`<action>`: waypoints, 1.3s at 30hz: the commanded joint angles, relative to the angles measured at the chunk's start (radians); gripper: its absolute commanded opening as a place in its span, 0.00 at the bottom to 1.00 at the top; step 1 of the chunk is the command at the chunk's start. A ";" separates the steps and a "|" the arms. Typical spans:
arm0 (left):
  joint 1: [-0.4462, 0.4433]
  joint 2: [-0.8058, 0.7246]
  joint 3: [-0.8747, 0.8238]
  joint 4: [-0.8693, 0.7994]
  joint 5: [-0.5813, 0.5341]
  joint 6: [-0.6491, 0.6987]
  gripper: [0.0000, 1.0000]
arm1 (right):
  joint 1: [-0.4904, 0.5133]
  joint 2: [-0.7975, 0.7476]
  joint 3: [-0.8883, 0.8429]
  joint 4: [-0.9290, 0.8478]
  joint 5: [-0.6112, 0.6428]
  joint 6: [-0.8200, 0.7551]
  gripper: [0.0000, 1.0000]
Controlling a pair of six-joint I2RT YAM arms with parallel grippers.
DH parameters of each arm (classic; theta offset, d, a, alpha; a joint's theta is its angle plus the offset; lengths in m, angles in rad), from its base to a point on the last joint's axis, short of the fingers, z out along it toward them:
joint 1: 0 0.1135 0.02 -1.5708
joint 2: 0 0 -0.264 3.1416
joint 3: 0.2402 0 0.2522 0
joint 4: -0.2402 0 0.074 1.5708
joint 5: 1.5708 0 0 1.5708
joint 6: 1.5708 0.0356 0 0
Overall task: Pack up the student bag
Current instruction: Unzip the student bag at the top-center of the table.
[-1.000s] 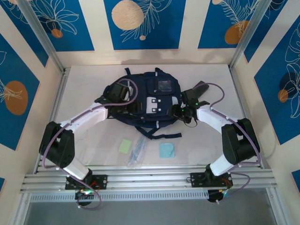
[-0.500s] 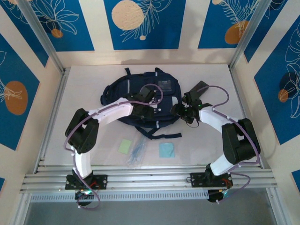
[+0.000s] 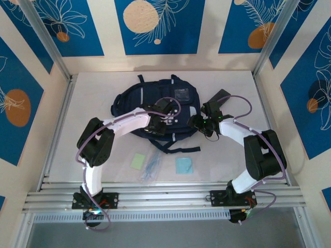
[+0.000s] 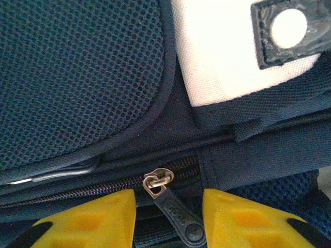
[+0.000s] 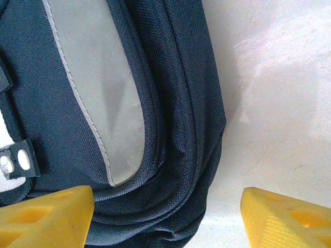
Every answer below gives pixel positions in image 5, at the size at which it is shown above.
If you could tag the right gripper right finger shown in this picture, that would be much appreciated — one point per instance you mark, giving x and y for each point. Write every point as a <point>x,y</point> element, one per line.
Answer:
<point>284,224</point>

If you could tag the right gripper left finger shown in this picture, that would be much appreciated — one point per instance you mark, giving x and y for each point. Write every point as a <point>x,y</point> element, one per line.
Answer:
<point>38,224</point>

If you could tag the navy blue backpack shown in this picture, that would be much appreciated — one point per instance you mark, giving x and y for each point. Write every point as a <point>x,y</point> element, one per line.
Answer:
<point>168,116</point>

